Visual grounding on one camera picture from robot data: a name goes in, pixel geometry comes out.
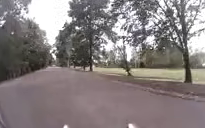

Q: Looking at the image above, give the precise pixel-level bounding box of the row of roadside trees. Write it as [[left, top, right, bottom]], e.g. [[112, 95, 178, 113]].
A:
[[53, 21, 91, 70]]

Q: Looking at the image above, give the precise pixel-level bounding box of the tall dark-trunked tree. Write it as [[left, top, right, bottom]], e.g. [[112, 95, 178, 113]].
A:
[[67, 0, 120, 73]]

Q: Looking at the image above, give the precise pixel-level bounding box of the distant line of trees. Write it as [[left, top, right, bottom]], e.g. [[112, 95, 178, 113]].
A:
[[96, 42, 205, 70]]

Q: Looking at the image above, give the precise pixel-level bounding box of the pale green grass field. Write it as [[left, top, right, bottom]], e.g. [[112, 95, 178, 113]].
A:
[[92, 66, 205, 86]]

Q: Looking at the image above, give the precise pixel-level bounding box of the dark dirt verge strip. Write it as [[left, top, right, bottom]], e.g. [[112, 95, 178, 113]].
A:
[[69, 67, 205, 103]]

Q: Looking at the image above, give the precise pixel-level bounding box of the small leaning tree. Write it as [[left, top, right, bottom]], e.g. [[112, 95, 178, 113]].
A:
[[114, 35, 136, 77]]

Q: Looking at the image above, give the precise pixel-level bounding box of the large spreading tree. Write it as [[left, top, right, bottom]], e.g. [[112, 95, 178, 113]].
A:
[[111, 0, 205, 84]]

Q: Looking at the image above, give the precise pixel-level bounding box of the dense hedge of trees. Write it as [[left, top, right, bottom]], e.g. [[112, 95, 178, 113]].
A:
[[0, 0, 56, 85]]

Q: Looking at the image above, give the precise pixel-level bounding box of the grey asphalt road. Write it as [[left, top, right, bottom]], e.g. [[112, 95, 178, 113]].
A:
[[0, 65, 205, 128]]

